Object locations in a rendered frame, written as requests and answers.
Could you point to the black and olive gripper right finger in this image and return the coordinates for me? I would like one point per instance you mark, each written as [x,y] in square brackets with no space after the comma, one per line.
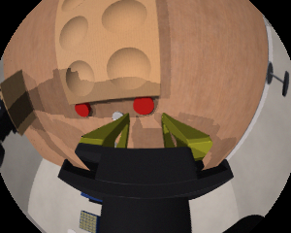
[186,136]

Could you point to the red disc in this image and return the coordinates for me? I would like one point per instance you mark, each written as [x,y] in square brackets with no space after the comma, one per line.
[83,109]
[143,105]

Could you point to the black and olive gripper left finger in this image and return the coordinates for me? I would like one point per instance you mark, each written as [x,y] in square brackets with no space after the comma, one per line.
[107,134]

